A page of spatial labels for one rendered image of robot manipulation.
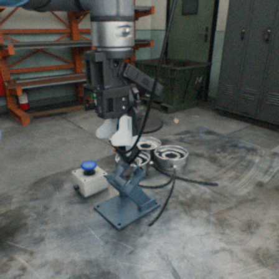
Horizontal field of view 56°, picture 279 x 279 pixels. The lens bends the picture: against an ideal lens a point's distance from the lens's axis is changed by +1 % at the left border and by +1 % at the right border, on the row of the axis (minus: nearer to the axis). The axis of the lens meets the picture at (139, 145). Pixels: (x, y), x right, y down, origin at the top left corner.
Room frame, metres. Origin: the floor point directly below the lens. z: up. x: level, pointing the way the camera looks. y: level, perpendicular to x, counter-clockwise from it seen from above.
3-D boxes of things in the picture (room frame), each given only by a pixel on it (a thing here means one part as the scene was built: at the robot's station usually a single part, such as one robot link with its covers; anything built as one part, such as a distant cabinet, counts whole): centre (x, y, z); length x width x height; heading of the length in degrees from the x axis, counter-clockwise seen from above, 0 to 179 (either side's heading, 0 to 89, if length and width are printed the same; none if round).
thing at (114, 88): (0.50, 0.05, 1.10); 0.09 x 0.08 x 0.12; 131
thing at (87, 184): (0.60, 0.14, 0.82); 0.08 x 0.07 x 0.05; 128
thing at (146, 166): (0.70, 0.02, 0.82); 0.10 x 0.10 x 0.04
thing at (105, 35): (0.50, 0.04, 1.18); 0.08 x 0.08 x 0.05
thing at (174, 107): (4.19, -0.47, 0.35); 1.04 x 0.74 x 0.70; 38
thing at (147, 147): (0.81, -0.02, 0.82); 0.10 x 0.10 x 0.04
